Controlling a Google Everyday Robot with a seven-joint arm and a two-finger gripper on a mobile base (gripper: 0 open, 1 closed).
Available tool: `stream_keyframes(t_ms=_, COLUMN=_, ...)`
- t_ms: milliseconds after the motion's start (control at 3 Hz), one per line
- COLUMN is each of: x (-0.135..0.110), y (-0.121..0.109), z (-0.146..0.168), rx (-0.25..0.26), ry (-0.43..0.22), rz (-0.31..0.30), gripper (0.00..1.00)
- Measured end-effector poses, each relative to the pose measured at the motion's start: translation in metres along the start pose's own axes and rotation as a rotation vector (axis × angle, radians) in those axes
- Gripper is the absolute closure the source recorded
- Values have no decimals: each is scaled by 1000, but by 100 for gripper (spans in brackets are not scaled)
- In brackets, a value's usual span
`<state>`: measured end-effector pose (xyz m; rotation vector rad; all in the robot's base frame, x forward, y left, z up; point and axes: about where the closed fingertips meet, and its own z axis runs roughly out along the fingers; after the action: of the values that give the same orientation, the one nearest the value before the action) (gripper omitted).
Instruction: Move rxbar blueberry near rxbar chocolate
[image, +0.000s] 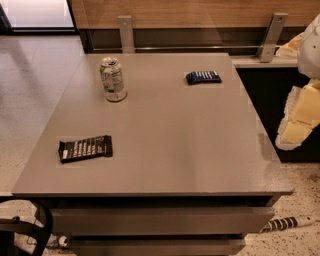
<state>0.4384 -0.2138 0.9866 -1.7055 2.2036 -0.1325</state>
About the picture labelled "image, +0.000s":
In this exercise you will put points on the robot gripper body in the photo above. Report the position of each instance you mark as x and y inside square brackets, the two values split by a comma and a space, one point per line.
[310, 50]

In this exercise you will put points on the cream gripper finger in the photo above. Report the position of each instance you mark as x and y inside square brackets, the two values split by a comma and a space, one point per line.
[301, 116]
[290, 49]

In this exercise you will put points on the blue rxbar blueberry bar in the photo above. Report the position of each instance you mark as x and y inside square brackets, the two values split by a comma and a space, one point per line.
[199, 77]

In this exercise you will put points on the black rxbar chocolate bar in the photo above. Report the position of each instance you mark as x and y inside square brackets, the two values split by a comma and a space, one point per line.
[84, 149]

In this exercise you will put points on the green white soda can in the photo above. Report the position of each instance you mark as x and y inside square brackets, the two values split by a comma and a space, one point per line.
[112, 79]

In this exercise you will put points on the grey upper drawer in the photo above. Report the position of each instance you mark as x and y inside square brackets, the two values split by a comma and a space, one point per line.
[161, 221]

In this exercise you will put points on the grey drawer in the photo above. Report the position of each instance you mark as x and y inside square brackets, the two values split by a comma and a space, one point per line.
[158, 247]
[161, 221]

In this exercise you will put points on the grey lower drawer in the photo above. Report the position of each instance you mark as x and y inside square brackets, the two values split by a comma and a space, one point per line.
[158, 247]

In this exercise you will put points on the black chair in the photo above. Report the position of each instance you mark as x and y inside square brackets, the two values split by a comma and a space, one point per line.
[9, 227]

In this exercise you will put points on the right metal bracket post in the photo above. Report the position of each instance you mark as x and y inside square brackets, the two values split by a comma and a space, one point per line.
[266, 50]

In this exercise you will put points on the metal bracket post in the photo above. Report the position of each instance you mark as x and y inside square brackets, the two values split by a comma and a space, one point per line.
[266, 50]
[126, 34]

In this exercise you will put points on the left metal bracket post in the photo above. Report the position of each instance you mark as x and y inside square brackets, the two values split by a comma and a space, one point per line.
[126, 34]

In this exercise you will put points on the horizontal metal rail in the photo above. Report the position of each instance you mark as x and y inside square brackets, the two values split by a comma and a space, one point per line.
[183, 49]

